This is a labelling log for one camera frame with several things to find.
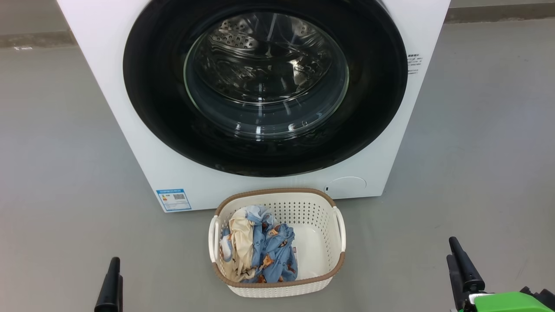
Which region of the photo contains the blue energy label sticker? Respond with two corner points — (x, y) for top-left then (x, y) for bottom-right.
(156, 188), (192, 212)

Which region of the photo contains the black glass washer door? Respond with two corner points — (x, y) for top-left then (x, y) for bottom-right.
(123, 0), (408, 177)

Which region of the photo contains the round white filter cover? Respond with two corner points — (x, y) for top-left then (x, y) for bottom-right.
(324, 176), (367, 200)

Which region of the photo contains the cream laundry basket brown rim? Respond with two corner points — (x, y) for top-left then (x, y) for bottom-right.
(208, 188), (346, 298)

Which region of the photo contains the blue bear-print garment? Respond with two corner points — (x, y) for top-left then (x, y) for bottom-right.
(220, 205), (299, 284)

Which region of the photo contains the white front-load washing machine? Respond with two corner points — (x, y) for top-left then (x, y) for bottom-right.
(56, 0), (451, 213)

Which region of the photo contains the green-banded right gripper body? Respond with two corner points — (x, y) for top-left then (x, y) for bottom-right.
(451, 290), (552, 312)

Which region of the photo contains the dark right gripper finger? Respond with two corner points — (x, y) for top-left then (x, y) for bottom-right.
(446, 255), (465, 311)
(448, 237), (486, 293)

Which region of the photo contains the cream beige garment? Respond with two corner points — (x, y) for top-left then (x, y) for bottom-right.
(223, 214), (261, 282)

